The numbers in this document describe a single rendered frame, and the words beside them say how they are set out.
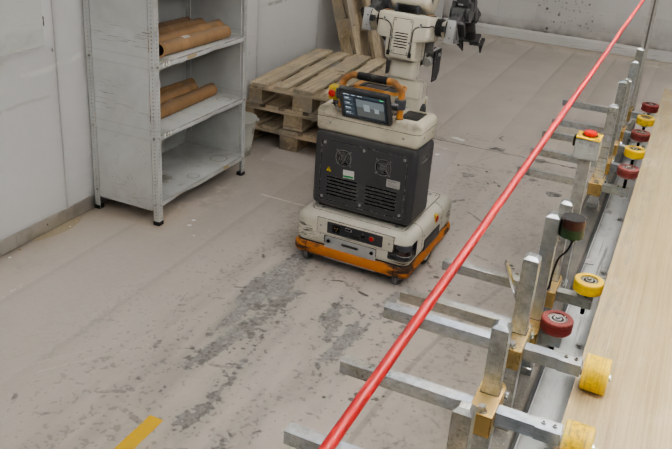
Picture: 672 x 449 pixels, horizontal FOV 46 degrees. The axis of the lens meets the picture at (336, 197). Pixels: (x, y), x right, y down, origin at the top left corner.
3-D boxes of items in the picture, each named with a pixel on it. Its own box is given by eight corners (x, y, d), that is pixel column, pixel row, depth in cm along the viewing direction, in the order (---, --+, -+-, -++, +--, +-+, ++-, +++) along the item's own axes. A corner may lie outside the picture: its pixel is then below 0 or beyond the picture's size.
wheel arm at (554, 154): (529, 155, 342) (530, 146, 340) (530, 153, 344) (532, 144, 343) (633, 177, 326) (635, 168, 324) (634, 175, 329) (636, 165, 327)
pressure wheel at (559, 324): (531, 357, 201) (539, 319, 197) (537, 341, 208) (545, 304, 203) (563, 366, 198) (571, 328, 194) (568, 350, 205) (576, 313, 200)
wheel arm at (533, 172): (515, 175, 321) (517, 165, 319) (517, 172, 324) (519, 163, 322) (626, 199, 305) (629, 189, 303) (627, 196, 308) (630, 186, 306)
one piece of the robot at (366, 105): (401, 137, 368) (398, 100, 351) (334, 122, 381) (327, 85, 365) (410, 122, 374) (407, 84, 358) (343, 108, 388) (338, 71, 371)
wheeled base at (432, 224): (406, 285, 382) (411, 240, 372) (291, 251, 406) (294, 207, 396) (450, 233, 438) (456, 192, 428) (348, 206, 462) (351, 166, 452)
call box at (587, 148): (571, 160, 236) (576, 135, 233) (575, 153, 242) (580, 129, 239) (595, 165, 233) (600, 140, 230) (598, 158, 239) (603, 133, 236)
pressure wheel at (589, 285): (579, 323, 218) (587, 287, 213) (561, 308, 224) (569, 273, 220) (602, 318, 221) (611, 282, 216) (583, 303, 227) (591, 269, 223)
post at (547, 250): (515, 374, 212) (546, 213, 193) (518, 367, 215) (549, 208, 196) (528, 378, 211) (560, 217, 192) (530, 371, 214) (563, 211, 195)
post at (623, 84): (595, 189, 338) (619, 80, 319) (596, 186, 341) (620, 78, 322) (603, 191, 337) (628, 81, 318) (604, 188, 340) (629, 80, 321)
